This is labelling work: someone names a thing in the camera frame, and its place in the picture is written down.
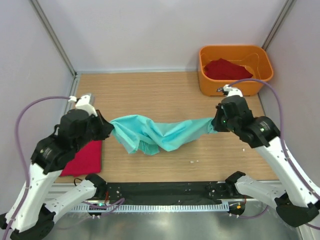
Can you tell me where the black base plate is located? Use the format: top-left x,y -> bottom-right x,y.
107,181 -> 233,202

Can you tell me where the aluminium corner post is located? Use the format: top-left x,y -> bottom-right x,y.
261,0 -> 297,51
29,0 -> 77,78

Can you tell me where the folded magenta t shirt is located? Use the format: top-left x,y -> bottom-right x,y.
60,141 -> 103,177

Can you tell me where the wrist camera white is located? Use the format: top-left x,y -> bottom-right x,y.
217,84 -> 243,97
68,93 -> 98,117

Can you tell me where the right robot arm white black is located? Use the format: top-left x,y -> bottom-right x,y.
212,95 -> 320,227

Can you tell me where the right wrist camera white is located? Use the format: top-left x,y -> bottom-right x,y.
217,84 -> 243,97

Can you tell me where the orange plastic bin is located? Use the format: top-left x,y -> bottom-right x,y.
198,45 -> 274,96

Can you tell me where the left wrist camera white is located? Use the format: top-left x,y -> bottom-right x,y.
68,93 -> 98,117

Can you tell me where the dark red t shirt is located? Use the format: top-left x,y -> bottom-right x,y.
204,58 -> 253,81

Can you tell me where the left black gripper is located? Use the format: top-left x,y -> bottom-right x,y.
75,108 -> 115,151

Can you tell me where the white slotted cable duct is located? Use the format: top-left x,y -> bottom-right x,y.
69,202 -> 230,214

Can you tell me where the left aluminium corner post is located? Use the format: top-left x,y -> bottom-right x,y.
29,0 -> 77,78

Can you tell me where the aluminium frame rail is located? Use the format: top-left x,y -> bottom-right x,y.
44,179 -> 283,201

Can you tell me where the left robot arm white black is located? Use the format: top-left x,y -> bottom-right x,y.
0,109 -> 114,240

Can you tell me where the right aluminium corner post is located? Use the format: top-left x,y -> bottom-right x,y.
261,0 -> 297,51

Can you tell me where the teal t shirt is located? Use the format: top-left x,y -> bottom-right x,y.
110,114 -> 217,156

